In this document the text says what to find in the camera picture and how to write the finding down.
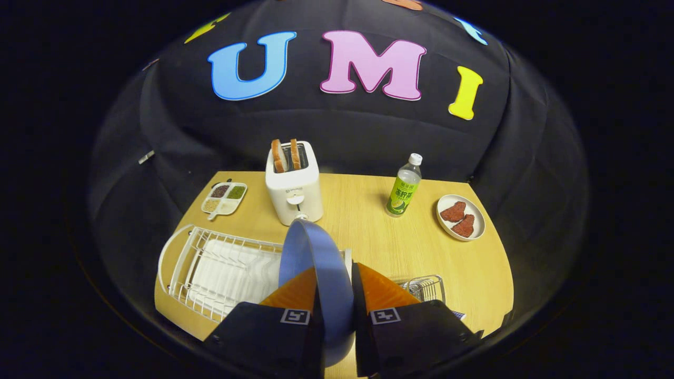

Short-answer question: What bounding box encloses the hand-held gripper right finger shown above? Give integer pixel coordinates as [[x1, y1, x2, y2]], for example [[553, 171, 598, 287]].
[[351, 262, 484, 378]]

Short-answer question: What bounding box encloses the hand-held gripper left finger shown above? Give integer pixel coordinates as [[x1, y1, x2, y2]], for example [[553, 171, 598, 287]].
[[204, 266, 325, 379]]

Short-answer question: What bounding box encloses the metal wire basket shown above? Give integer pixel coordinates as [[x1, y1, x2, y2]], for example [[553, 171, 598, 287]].
[[400, 275, 446, 306]]

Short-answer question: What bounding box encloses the blue plate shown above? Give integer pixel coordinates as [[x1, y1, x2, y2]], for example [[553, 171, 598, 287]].
[[278, 218, 355, 368]]

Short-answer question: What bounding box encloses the white wire dish rack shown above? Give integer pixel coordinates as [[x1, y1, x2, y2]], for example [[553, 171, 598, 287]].
[[157, 224, 352, 323]]

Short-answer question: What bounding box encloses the white rack drip tray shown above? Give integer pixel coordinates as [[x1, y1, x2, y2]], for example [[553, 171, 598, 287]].
[[190, 240, 285, 316]]

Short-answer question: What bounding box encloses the small white dish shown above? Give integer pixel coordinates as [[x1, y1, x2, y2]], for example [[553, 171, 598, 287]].
[[436, 194, 485, 242]]

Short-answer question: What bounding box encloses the green label drink bottle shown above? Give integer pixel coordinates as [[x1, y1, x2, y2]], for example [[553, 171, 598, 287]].
[[386, 153, 423, 217]]

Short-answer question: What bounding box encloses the red meat slice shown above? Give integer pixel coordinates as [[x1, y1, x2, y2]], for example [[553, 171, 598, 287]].
[[451, 214, 475, 238], [440, 201, 467, 223]]

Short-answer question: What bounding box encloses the white toaster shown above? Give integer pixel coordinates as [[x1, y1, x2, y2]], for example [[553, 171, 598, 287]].
[[265, 141, 324, 226]]

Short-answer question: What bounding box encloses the white divided condiment tray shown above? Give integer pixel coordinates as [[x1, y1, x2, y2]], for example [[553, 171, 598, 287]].
[[201, 182, 248, 221]]

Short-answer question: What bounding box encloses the black backdrop cloth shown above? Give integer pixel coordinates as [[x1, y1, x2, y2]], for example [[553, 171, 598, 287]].
[[90, 0, 588, 337]]

